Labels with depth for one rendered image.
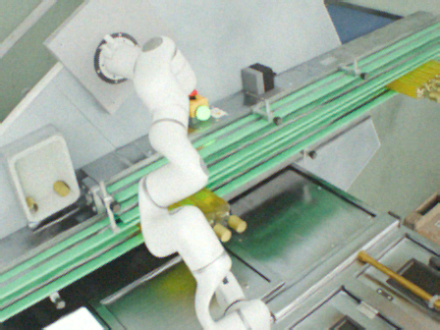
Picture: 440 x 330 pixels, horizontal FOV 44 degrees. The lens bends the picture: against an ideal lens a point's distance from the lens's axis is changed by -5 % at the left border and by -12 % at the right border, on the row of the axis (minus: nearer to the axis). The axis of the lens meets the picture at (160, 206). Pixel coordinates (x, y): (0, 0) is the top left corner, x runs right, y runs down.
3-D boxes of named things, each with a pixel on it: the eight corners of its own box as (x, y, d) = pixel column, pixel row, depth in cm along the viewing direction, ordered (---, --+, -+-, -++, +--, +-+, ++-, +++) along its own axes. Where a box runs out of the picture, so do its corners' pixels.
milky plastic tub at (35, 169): (20, 212, 167) (30, 226, 161) (-3, 149, 154) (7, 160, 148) (69, 186, 174) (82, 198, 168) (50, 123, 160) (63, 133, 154)
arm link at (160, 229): (242, 227, 130) (192, 248, 139) (193, 146, 128) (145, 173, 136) (214, 263, 118) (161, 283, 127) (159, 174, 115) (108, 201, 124)
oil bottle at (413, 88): (379, 85, 223) (435, 107, 203) (380, 74, 220) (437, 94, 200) (387, 82, 225) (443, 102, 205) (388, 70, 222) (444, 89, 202)
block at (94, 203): (85, 206, 173) (96, 216, 168) (78, 181, 167) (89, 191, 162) (95, 200, 174) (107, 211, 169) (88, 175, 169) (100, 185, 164)
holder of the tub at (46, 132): (25, 225, 171) (34, 237, 165) (-3, 148, 155) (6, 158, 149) (73, 199, 177) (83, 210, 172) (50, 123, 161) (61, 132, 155)
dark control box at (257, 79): (242, 88, 197) (258, 95, 191) (240, 69, 192) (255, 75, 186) (258, 81, 200) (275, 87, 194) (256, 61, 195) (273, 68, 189)
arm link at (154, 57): (158, 147, 135) (123, 103, 124) (167, 81, 149) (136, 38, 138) (195, 137, 131) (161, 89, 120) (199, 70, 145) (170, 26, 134)
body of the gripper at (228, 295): (254, 321, 141) (236, 294, 150) (251, 294, 135) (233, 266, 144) (227, 333, 140) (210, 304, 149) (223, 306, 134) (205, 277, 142)
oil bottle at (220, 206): (178, 197, 184) (220, 229, 169) (175, 183, 181) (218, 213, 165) (192, 190, 186) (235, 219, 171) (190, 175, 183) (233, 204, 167)
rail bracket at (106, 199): (98, 221, 169) (120, 242, 160) (84, 174, 159) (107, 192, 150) (107, 216, 170) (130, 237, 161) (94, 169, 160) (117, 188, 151)
